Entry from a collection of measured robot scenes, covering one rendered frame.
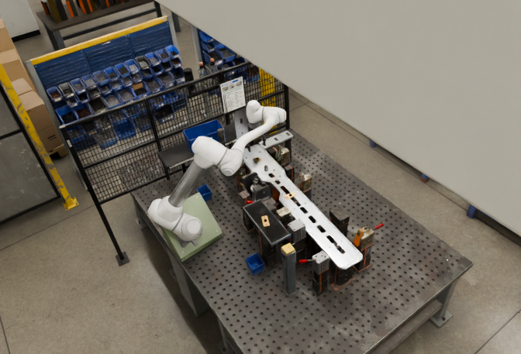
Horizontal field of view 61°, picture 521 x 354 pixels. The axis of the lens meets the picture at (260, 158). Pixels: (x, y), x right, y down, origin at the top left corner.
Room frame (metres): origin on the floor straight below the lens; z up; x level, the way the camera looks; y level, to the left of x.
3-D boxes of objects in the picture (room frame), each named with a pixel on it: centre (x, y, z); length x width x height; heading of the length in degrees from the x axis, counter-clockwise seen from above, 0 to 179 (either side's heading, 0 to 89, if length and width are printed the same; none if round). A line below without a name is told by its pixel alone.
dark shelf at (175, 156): (2.94, 0.39, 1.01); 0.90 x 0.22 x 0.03; 117
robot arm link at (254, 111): (2.64, 0.01, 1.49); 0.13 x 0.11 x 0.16; 73
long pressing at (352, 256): (2.22, -0.21, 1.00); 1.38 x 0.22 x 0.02; 27
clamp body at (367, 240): (1.79, -0.62, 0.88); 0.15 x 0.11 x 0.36; 117
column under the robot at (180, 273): (2.12, 0.59, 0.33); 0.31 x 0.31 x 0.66; 32
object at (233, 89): (3.18, 0.18, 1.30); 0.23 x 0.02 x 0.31; 117
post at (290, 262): (1.64, -0.12, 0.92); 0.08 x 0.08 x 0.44; 27
